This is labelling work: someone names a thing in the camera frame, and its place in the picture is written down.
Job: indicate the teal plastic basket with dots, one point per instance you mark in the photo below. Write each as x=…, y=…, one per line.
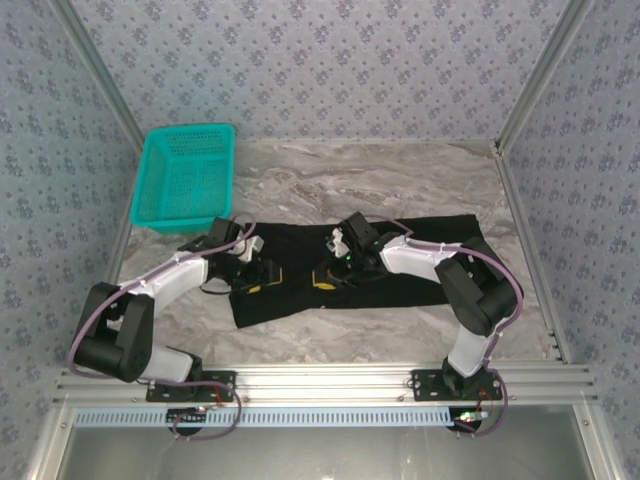
x=180, y=185

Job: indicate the small black circuit board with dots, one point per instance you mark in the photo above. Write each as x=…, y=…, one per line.
x=187, y=417
x=467, y=417

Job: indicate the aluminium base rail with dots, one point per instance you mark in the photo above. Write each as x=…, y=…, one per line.
x=320, y=380

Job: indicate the black t-shirt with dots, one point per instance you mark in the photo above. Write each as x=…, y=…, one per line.
x=390, y=300

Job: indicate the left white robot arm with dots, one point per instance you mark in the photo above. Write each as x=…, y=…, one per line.
x=170, y=280

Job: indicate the aluminium lower frame bar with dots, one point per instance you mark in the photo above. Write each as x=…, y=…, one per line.
x=602, y=450
x=47, y=450

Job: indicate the aluminium frame post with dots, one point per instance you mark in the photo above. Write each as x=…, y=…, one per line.
x=102, y=75
x=544, y=75

